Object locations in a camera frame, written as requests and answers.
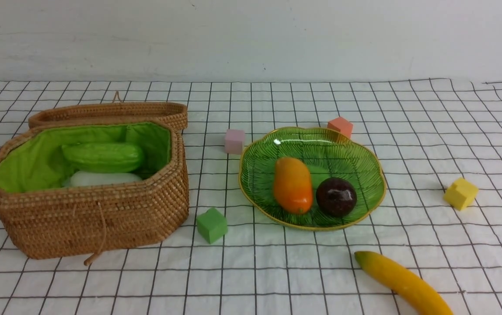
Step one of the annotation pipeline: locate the woven rattan basket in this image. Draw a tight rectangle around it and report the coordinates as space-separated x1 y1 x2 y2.
0 118 189 265

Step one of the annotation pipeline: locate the pink foam cube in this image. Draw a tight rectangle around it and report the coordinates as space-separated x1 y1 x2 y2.
224 129 246 155

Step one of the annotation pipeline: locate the yellow foam cube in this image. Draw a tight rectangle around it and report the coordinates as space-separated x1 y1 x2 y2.
443 177 479 211

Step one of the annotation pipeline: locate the green toy gourd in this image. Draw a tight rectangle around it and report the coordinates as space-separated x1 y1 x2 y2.
61 142 145 173

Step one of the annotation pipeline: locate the yellow toy banana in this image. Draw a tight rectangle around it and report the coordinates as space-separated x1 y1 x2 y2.
354 251 453 315

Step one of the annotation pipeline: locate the green foam cube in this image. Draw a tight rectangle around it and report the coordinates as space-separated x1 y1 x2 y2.
196 207 228 245

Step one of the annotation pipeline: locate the white grid tablecloth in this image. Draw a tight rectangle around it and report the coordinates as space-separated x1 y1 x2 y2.
0 79 502 315

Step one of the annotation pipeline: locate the woven rattan basket lid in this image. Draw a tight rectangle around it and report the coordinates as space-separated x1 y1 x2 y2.
28 91 188 131

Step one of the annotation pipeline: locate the purple toy mangosteen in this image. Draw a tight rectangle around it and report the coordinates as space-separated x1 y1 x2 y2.
316 177 358 218

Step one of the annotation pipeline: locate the green glass leaf plate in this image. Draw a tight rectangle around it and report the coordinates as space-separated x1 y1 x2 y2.
238 127 387 231

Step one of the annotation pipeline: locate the orange toy mango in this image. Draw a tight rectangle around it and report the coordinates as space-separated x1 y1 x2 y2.
273 156 314 215

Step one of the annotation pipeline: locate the orange foam cube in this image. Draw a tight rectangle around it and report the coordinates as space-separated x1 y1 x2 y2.
327 116 354 139

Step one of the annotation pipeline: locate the white toy radish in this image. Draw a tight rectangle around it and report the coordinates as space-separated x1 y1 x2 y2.
62 170 143 187

